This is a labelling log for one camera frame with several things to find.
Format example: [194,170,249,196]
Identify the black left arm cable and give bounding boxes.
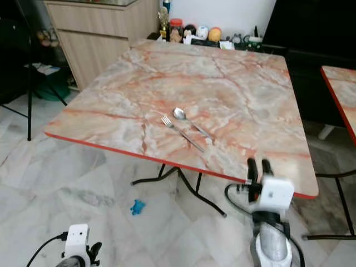
[27,233,68,267]

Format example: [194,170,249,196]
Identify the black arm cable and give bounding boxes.
[27,233,68,267]
[224,184,305,267]

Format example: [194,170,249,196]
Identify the small green white cup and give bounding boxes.
[248,34,264,51]

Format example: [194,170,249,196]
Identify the white blue paper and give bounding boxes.
[33,63,61,76]

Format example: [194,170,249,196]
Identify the green plastic basin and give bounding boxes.
[33,72,70,102]

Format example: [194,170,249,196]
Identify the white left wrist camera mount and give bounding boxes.
[65,224,91,259]

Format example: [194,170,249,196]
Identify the orange round toy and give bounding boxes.
[208,27,223,42]

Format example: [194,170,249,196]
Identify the black television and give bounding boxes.
[263,0,356,51]

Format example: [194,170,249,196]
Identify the light wooden cabinet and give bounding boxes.
[43,0,159,91]

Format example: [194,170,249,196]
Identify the black tripod stand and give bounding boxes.
[16,0,68,141]

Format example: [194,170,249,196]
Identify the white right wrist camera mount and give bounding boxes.
[249,175,295,215]

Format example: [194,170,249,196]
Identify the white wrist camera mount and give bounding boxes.
[65,224,91,259]
[249,175,295,215]

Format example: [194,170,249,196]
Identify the small blue toy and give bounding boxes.
[130,199,146,216]

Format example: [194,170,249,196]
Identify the red lid jar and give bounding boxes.
[169,18,184,43]

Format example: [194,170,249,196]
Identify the silver metal spoon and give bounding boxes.
[172,107,212,140]

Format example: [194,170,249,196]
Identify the silver metal fork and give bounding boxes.
[161,115,205,152]

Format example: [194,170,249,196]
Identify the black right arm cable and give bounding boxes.
[224,184,305,267]

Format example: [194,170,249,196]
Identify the black chair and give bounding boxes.
[0,17,28,120]

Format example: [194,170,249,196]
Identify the gold trophy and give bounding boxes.
[159,7,170,39]

